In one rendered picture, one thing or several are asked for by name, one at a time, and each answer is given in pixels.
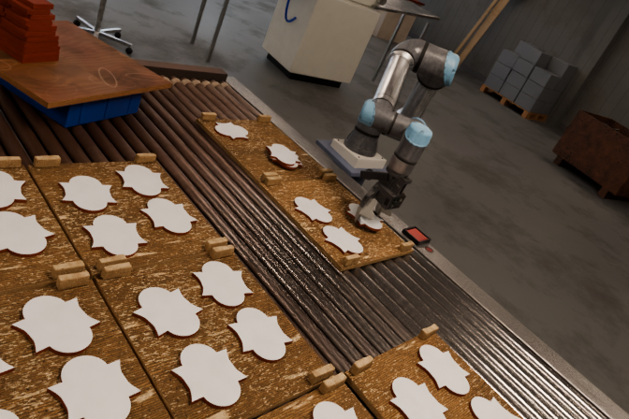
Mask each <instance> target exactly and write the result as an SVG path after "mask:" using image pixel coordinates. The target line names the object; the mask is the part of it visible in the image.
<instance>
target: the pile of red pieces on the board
mask: <svg viewBox="0 0 629 419"><path fill-rule="evenodd" d="M53 6H54V4H52V3H51V2H49V1H47V0H0V50H1V51H3V52H5V53H7V54H8V55H10V56H11V57H13V58H14V59H16V60H17V61H19V62H20V63H22V64H28V63H40V62H52V61H58V60H59V52H60V51H59V50H60V46H58V44H59V41H58V39H59V36H57V35H56V34H55V33H56V32H55V31H56V30H57V26H56V25H54V24H53V23H52V21H54V20H55V15H53V14H52V13H51V9H53Z"/></svg>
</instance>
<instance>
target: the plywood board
mask: <svg viewBox="0 0 629 419"><path fill-rule="evenodd" d="M52 23H53V24H54V25H56V26H57V30H56V31H55V32H56V33H55V34H56V35H57V36H59V39H58V41H59V44H58V46H60V50H59V51H60V52H59V60H58V61H52V62H40V63H28V64H22V63H20V62H19V61H17V60H16V59H14V58H13V57H11V56H10V55H8V54H7V53H5V52H3V51H1V50H0V78H2V79H4V80H5V81H7V82H8V83H10V84H11V85H13V86H14V87H16V88H17V89H19V90H20V91H22V92H23V93H25V94H27V95H28V96H30V97H31V98H33V99H34V100H36V101H37V102H38V103H39V104H41V105H42V106H44V107H45V108H57V107H62V106H68V105H74V104H79V103H85V102H91V101H96V100H102V99H108V98H113V97H118V96H124V95H130V94H140V93H146V92H151V91H157V90H163V89H167V88H171V85H172V83H171V82H169V81H168V80H166V79H164V78H162V77H160V76H159V75H157V74H155V73H154V72H153V71H151V70H150V69H148V68H146V67H145V66H143V65H141V64H139V63H138V62H136V61H134V60H133V59H131V58H129V57H128V56H126V55H124V54H123V53H121V52H119V51H117V50H116V49H114V48H113V47H111V46H110V45H108V44H106V43H105V42H103V41H101V40H100V39H98V38H96V37H95V36H93V35H91V34H89V33H88V32H86V31H84V30H83V29H81V28H79V26H77V25H75V24H74V23H72V22H70V21H52Z"/></svg>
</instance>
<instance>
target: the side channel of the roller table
mask: <svg viewBox="0 0 629 419"><path fill-rule="evenodd" d="M133 60H134V61H136V62H138V63H139V64H141V65H143V66H145V67H146V68H148V69H150V70H151V71H153V72H154V73H155V74H157V75H159V76H160V75H164V76H165V77H167V78H169V77H171V76H174V77H176V78H177V79H179V78H181V77H185V78H187V79H191V78H195V79H197V80H201V79H205V80H207V81H210V80H211V79H214V80H215V81H217V82H218V81H220V80H223V81H224V82H226V80H227V73H226V72H225V71H224V70H223V69H222V68H213V67H205V66H196V65H180V64H172V63H164V62H156V61H147V60H139V59H133Z"/></svg>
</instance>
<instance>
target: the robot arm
mask: <svg viewBox="0 0 629 419"><path fill-rule="evenodd" d="M387 62H388V66H387V68H386V71H385V73H384V75H383V77H382V79H381V81H380V83H379V86H378V88H377V90H376V92H375V95H374V97H373V99H369V100H366V101H365V103H364V105H363V107H362V110H361V112H360V114H359V116H358V121H357V123H356V125H355V128H354V129H353V130H352V131H351V133H350V134H349V135H348V136H347V137H346V138H345V140H344V145H345V147H346V148H347V149H349V150H350V151H352V152H354V153H357V154H359V155H362V156H365V157H375V155H376V152H377V144H378V139H379V136H380V134H382V135H384V136H387V137H390V138H393V139H395V140H397V141H400V143H399V145H398V146H397V148H396V150H395V152H394V153H393V154H392V156H391V158H390V160H389V161H388V166H387V167H386V170H387V172H383V171H373V170H372V169H366V170H361V171H360V177H361V178H363V179H366V180H368V181H370V180H379V181H378V182H377V183H376V184H375V185H374V186H373V187H372V189H371V190H370V191H369V192H368V193H367V194H366V195H365V196H364V197H363V198H362V200H361V202H360V204H359V206H358V210H357V213H356V216H355V222H356V221H357V220H358V218H359V217H360V215H362V216H363V217H365V218H367V219H369V220H371V219H372V218H373V217H374V214H375V215H376V216H377V217H378V216H379V215H380V213H381V212H383V213H385V214H386V215H387V216H391V214H392V213H391V210H390V209H396V208H399V207H400V205H401V204H402V202H403V201H404V199H405V197H406V194H405V193H404V192H403V190H404V188H405V187H406V185H407V184H411V182H412V180H411V179H410V178H409V177H408V176H409V175H410V174H411V172H412V170H413V168H414V167H415V165H416V163H417V161H418V159H419V158H420V156H421V154H422V153H423V152H424V150H425V148H426V147H427V146H428V144H429V143H430V140H431V138H432V131H431V129H430V128H429V127H427V125H426V124H425V122H424V121H423V120H422V119H421V117H422V115H423V114H424V112H425V110H426V109H427V107H428V105H429V104H430V102H431V101H432V99H433V97H434V95H435V94H436V92H437V91H438V90H441V89H443V88H444V87H445V86H447V87H449V86H450V85H451V82H452V80H453V78H454V76H455V73H456V70H457V67H458V64H459V62H460V56H459V55H458V54H456V53H453V52H452V51H447V50H445V49H443V48H440V47H438V46H435V45H433V44H432V43H429V42H427V41H425V40H422V39H409V40H405V41H404V42H402V43H400V44H398V45H397V46H396V47H394V48H393V49H392V51H391V52H390V54H389V56H388V60H387ZM410 71H412V72H414V73H417V82H416V84H415V86H414V88H413V90H412V92H411V93H410V95H409V97H408V99H407V101H406V103H405V104H404V106H403V108H400V109H399V110H398V111H396V110H394V107H395V105H396V102H397V99H398V97H399V94H400V92H401V89H402V86H403V84H404V81H405V79H406V76H407V73H409V72H410ZM373 198H375V199H376V200H377V205H376V202H375V200H373ZM375 205H376V207H375V211H374V214H373V208H374V206H375Z"/></svg>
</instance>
